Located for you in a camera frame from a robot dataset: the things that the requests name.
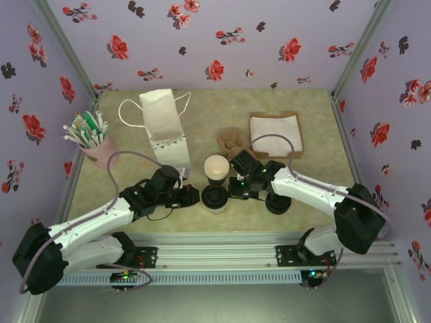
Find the black plastic cup lid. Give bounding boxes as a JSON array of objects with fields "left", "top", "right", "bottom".
[{"left": 201, "top": 184, "right": 230, "bottom": 208}]

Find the brown pulp cup carrier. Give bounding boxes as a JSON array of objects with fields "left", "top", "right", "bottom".
[{"left": 217, "top": 127, "right": 248, "bottom": 162}]

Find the white paper napkin stack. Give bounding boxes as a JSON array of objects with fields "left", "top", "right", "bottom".
[{"left": 251, "top": 115, "right": 300, "bottom": 157}]

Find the white paper bag cartoon print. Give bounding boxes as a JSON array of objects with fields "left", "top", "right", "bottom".
[{"left": 117, "top": 89, "right": 193, "bottom": 179}]

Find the black lid on table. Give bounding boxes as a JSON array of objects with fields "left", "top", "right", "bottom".
[{"left": 265, "top": 193, "right": 292, "bottom": 215}]

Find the brown cardboard tray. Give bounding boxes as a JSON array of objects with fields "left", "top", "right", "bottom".
[{"left": 248, "top": 110, "right": 306, "bottom": 162}]

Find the pink straw holder cup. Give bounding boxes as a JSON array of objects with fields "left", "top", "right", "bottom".
[{"left": 79, "top": 134, "right": 119, "bottom": 171}]

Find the green straw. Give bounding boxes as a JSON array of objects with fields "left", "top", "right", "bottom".
[{"left": 83, "top": 112, "right": 99, "bottom": 137}]

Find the lilac right arm cable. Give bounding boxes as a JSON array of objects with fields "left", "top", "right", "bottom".
[{"left": 248, "top": 134, "right": 395, "bottom": 290}]

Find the lilac arm cable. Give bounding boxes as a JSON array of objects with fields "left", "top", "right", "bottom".
[
  {"left": 18, "top": 151, "right": 166, "bottom": 295},
  {"left": 248, "top": 134, "right": 395, "bottom": 290}
]

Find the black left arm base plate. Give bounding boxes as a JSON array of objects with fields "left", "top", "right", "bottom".
[{"left": 96, "top": 247, "right": 158, "bottom": 270}]

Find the lilac left arm cable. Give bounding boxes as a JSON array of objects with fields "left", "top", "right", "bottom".
[{"left": 18, "top": 151, "right": 166, "bottom": 295}]

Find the aluminium base rail beam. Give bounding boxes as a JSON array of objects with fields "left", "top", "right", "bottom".
[{"left": 57, "top": 231, "right": 400, "bottom": 272}]

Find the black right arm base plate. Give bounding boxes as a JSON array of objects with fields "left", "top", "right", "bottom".
[{"left": 275, "top": 245, "right": 337, "bottom": 268}]

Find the aluminium side rail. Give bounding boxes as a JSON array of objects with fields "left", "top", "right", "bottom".
[
  {"left": 53, "top": 94, "right": 102, "bottom": 243},
  {"left": 331, "top": 94, "right": 383, "bottom": 243}
]

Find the grey slotted cable duct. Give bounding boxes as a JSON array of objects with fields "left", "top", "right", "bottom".
[{"left": 60, "top": 271, "right": 302, "bottom": 287}]

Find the aluminium frame post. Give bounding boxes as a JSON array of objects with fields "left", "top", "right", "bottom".
[
  {"left": 32, "top": 0, "right": 104, "bottom": 100},
  {"left": 331, "top": 0, "right": 397, "bottom": 98}
]

